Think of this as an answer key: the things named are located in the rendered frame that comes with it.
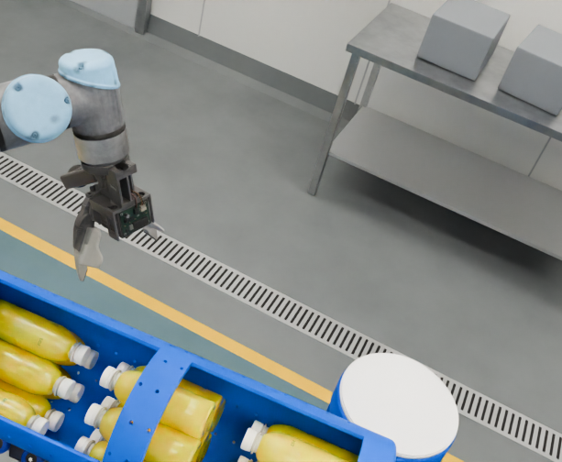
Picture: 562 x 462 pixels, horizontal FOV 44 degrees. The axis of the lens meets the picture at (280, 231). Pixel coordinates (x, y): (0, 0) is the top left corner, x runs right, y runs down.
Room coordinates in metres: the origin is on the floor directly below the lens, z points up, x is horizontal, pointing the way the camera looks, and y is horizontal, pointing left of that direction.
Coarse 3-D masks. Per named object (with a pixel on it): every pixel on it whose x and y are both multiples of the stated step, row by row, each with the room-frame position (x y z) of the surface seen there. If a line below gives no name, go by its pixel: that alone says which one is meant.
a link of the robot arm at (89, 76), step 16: (64, 64) 0.80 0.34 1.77; (80, 64) 0.80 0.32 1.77; (96, 64) 0.81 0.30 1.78; (112, 64) 0.83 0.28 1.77; (64, 80) 0.79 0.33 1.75; (80, 80) 0.79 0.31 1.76; (96, 80) 0.80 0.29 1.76; (112, 80) 0.82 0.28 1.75; (80, 96) 0.78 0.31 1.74; (96, 96) 0.79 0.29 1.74; (112, 96) 0.81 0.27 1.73; (80, 112) 0.78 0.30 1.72; (96, 112) 0.79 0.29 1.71; (112, 112) 0.81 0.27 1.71; (80, 128) 0.79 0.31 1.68; (96, 128) 0.79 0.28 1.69; (112, 128) 0.80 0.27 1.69
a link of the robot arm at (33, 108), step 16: (16, 80) 0.65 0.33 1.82; (32, 80) 0.65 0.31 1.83; (48, 80) 0.66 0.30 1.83; (0, 96) 0.64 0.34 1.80; (16, 96) 0.63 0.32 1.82; (32, 96) 0.64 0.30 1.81; (48, 96) 0.65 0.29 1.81; (64, 96) 0.66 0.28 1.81; (0, 112) 0.62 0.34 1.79; (16, 112) 0.62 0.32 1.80; (32, 112) 0.63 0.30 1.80; (48, 112) 0.64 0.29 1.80; (64, 112) 0.65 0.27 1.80; (0, 128) 0.62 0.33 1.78; (16, 128) 0.61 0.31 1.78; (32, 128) 0.62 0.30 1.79; (48, 128) 0.63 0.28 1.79; (64, 128) 0.64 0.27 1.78; (0, 144) 0.61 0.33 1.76; (16, 144) 0.63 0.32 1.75
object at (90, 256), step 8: (88, 232) 0.78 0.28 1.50; (96, 232) 0.78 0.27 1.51; (88, 240) 0.77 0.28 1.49; (96, 240) 0.77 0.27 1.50; (88, 248) 0.76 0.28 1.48; (96, 248) 0.76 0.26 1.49; (80, 256) 0.76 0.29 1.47; (88, 256) 0.76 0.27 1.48; (96, 256) 0.75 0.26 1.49; (80, 264) 0.75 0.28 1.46; (88, 264) 0.75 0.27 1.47; (96, 264) 0.74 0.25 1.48; (80, 272) 0.75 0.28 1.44
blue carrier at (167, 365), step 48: (0, 288) 0.96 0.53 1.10; (96, 336) 0.93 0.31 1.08; (144, 336) 0.85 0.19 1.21; (96, 384) 0.88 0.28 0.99; (144, 384) 0.74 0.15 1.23; (240, 384) 0.81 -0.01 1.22; (0, 432) 0.66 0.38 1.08; (48, 432) 0.75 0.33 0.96; (144, 432) 0.67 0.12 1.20; (240, 432) 0.85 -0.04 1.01; (336, 432) 0.85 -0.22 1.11
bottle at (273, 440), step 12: (276, 432) 0.76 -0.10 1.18; (252, 444) 0.72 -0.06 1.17; (264, 444) 0.72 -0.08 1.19; (276, 444) 0.72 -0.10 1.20; (288, 444) 0.73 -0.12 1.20; (300, 444) 0.73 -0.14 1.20; (264, 456) 0.70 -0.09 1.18; (276, 456) 0.70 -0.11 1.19; (288, 456) 0.71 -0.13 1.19; (300, 456) 0.71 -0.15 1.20; (312, 456) 0.72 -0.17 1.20; (324, 456) 0.72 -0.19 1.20; (336, 456) 0.73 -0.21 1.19
